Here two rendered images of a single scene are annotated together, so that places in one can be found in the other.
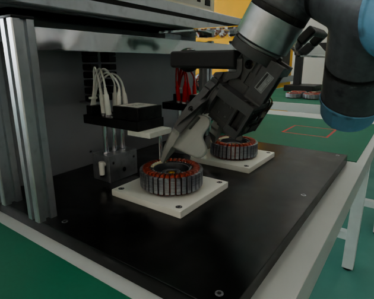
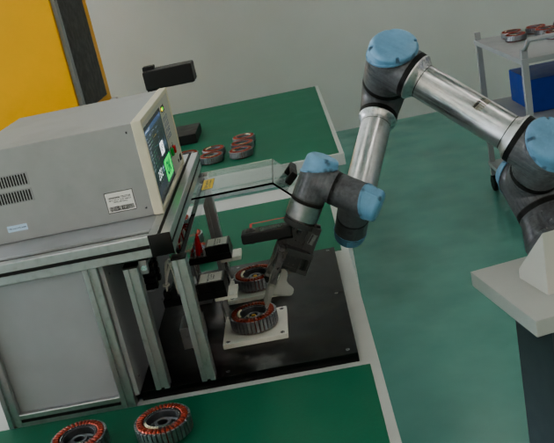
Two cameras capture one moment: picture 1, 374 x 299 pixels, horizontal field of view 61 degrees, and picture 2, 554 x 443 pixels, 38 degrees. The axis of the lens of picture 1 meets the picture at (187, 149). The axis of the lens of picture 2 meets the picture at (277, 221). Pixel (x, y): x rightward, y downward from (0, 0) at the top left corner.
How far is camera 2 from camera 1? 1.41 m
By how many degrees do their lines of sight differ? 31
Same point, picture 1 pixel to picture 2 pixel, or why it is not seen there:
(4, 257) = (221, 401)
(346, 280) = not seen: hidden behind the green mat
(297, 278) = (368, 333)
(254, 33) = (304, 218)
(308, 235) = (356, 314)
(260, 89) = (311, 243)
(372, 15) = (362, 209)
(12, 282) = (249, 401)
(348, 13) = (352, 207)
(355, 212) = not seen: hidden behind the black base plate
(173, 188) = (269, 323)
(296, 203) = (338, 300)
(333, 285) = not seen: hidden behind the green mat
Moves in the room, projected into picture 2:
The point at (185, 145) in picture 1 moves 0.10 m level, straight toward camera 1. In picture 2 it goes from (280, 291) to (307, 301)
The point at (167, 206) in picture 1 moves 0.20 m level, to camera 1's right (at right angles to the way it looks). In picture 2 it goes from (275, 335) to (342, 301)
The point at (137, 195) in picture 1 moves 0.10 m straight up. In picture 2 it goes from (246, 339) to (237, 300)
